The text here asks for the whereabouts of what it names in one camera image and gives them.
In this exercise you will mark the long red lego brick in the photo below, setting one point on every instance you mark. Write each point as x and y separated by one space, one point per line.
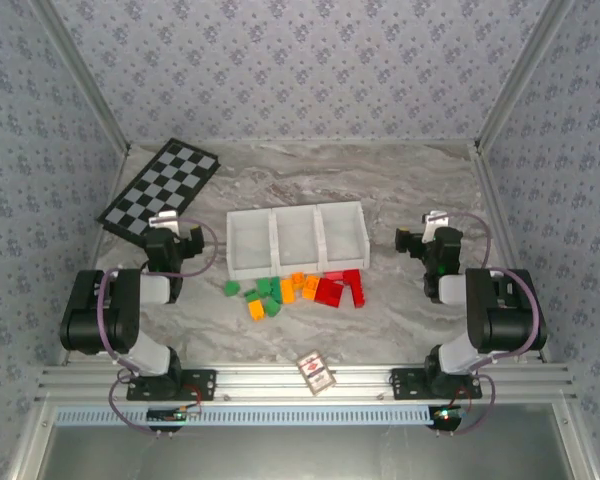
355 290

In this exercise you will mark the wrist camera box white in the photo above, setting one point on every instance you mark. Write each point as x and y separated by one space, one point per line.
437 222
162 220

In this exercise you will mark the playing card box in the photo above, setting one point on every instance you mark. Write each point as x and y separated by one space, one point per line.
316 373

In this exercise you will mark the small orange lego brick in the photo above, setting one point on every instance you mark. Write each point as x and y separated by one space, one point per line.
298 279

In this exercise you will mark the aluminium side rail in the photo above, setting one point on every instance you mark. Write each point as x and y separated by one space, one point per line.
492 190

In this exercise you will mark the small green lego brick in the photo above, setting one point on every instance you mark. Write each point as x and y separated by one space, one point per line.
251 295
232 288

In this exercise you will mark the small red lego brick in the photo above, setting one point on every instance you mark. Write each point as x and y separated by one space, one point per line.
335 275

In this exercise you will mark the small circuit board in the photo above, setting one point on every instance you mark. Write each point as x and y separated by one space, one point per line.
447 415
172 415

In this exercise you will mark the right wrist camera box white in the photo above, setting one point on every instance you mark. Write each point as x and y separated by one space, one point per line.
437 222

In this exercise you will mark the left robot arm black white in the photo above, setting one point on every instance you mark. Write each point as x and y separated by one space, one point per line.
115 320

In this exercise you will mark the aluminium frame post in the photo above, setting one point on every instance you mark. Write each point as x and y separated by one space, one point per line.
86 75
520 75

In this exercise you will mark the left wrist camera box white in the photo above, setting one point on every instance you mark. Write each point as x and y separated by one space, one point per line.
162 220

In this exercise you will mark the black grey checkerboard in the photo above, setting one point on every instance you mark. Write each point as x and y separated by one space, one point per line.
170 180

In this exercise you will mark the aluminium cross rail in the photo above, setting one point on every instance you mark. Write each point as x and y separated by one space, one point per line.
260 380

